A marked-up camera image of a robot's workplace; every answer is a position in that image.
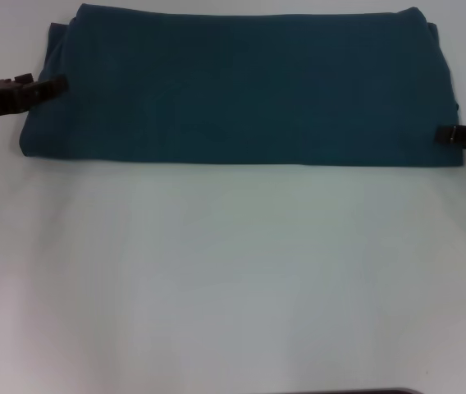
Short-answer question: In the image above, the teal t-shirt with FREE print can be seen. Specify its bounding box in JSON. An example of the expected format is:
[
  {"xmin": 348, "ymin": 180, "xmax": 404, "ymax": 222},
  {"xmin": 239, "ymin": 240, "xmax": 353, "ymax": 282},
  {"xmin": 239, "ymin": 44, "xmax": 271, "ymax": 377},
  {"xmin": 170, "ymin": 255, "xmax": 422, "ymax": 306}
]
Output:
[{"xmin": 18, "ymin": 2, "xmax": 464, "ymax": 168}]

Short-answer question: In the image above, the black flat panel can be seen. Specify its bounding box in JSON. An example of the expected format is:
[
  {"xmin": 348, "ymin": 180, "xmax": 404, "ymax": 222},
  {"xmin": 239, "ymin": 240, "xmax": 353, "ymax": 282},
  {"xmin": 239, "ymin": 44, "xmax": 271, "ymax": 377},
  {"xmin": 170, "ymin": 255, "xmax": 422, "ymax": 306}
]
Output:
[{"xmin": 304, "ymin": 387, "xmax": 423, "ymax": 394}]

